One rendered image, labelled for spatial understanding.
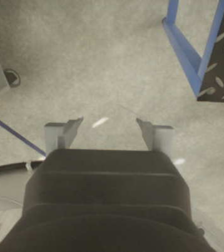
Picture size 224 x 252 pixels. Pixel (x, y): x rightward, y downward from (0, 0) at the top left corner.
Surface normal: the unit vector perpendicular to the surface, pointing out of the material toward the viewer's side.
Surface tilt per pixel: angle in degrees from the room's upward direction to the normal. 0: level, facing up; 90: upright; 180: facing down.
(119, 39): 0
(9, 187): 90
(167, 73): 0
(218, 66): 0
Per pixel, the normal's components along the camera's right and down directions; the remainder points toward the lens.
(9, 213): -0.03, -0.77
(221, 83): -0.12, 0.64
